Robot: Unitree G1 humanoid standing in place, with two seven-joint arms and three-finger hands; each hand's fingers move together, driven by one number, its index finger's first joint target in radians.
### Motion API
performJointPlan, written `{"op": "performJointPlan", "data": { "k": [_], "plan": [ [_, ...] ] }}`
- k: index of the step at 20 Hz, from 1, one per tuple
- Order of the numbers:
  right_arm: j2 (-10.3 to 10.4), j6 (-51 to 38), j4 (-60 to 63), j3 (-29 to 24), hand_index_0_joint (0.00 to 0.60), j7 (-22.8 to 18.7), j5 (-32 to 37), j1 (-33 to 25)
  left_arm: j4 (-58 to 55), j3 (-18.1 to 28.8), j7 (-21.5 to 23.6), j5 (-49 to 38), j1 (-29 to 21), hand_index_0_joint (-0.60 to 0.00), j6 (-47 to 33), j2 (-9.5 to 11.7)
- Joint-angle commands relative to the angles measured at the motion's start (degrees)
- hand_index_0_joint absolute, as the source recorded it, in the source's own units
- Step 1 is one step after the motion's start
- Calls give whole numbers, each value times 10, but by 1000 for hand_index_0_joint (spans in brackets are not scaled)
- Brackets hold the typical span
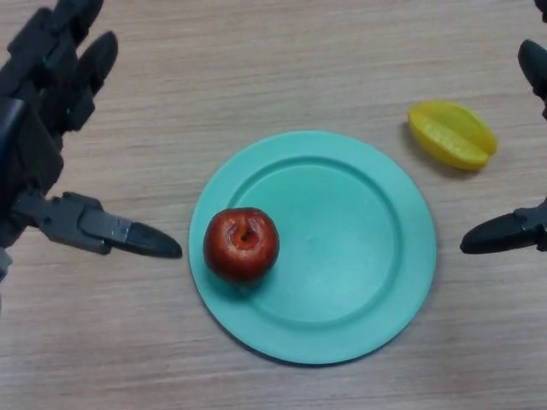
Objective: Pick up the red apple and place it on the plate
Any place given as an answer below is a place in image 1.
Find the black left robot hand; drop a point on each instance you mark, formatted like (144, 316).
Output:
(30, 141)

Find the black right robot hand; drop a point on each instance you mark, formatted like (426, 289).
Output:
(500, 235)

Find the red apple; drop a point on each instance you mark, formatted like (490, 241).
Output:
(239, 252)

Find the green round plate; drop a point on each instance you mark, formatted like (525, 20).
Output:
(342, 256)

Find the yellow starfruit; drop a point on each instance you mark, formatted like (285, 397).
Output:
(453, 136)

